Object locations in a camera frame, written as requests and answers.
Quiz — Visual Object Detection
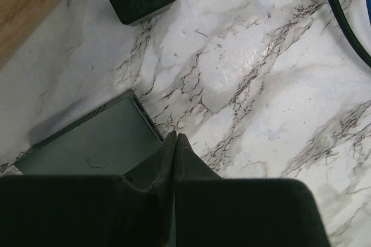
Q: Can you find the black network switch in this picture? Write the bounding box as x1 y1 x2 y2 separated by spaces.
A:
15 90 163 175

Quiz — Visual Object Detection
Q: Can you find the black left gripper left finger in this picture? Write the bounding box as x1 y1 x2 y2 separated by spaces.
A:
1 132 177 246

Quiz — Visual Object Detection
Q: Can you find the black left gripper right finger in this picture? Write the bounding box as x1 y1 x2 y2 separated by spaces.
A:
175 134 330 246

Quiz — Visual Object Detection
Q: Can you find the black ethernet cable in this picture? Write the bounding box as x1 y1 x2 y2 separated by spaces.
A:
317 0 371 65

